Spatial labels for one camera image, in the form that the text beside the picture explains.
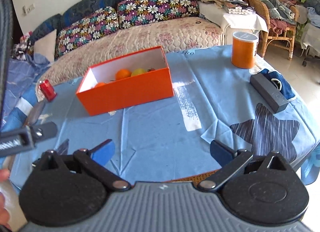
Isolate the small orange tangerine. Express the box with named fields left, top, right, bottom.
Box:
left=94, top=82, right=106, bottom=88

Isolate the large orange fruit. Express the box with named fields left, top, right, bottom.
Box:
left=115, top=69, right=132, bottom=81

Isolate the yellow-green apple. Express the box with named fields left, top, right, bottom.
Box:
left=131, top=68, right=147, bottom=77

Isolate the person's left hand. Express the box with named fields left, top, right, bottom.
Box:
left=0, top=169, right=11, bottom=230

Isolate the grey knife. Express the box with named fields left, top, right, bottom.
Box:
left=24, top=100, right=46, bottom=126

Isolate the red soda can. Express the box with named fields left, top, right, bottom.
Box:
left=39, top=79, right=57, bottom=102

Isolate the blue patterned tablecloth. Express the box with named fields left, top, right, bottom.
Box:
left=10, top=46, right=319, bottom=188

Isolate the blue crumpled sheet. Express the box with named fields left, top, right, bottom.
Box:
left=1, top=53, right=50, bottom=132

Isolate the dark grey rectangular case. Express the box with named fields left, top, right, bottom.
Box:
left=249, top=73, right=289, bottom=113

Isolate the dark blue cloth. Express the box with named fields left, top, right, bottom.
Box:
left=260, top=68, right=296, bottom=102

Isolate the orange cardboard box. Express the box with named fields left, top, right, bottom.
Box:
left=76, top=46, right=174, bottom=116

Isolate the white plain cushion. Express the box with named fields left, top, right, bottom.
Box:
left=34, top=30, right=57, bottom=63

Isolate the orange cylindrical container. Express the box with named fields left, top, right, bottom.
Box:
left=232, top=31, right=259, bottom=69

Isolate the quilted floral sofa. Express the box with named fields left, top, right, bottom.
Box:
left=40, top=17, right=225, bottom=86

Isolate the floral cushion left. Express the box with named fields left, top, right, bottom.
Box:
left=55, top=6, right=119, bottom=58

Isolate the floral cushion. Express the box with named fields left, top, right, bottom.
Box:
left=55, top=6, right=119, bottom=58
left=117, top=0, right=200, bottom=29

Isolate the wicker armchair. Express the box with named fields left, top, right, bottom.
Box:
left=244, top=0, right=299, bottom=61

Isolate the floral cushion right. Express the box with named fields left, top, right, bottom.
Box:
left=117, top=0, right=200, bottom=29

